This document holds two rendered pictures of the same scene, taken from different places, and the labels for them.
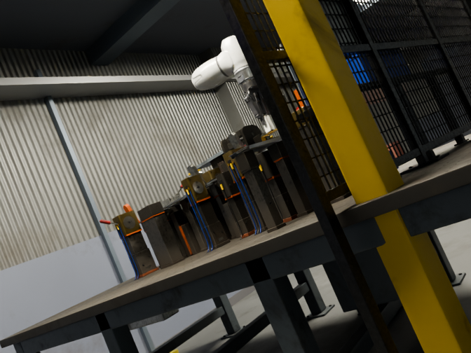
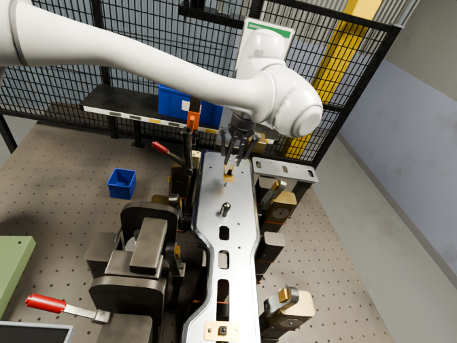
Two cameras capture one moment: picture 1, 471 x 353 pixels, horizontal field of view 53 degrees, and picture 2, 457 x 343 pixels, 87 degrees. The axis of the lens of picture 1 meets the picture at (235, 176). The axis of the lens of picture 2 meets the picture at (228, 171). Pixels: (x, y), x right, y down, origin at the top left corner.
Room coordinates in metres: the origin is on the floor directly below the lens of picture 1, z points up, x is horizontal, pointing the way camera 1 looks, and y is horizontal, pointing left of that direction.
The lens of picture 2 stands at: (2.54, 0.14, 1.63)
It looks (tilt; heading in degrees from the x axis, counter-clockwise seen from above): 41 degrees down; 215
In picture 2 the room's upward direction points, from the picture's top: 16 degrees clockwise
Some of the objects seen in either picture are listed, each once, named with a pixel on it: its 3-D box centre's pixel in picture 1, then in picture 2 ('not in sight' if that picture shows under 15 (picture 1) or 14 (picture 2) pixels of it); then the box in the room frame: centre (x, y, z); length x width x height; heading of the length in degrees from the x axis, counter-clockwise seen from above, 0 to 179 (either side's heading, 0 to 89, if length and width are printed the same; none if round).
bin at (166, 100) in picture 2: (370, 73); (194, 100); (1.83, -0.64, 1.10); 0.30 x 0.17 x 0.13; 130
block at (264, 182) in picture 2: (275, 187); (262, 205); (1.82, -0.13, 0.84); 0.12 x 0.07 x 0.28; 135
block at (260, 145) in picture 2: (321, 154); (246, 166); (1.73, -0.32, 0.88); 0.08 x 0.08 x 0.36; 45
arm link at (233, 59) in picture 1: (233, 55); (262, 67); (2.02, -0.21, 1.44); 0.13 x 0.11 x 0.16; 65
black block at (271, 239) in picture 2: (235, 204); (265, 260); (2.03, 0.05, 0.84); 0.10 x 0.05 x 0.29; 135
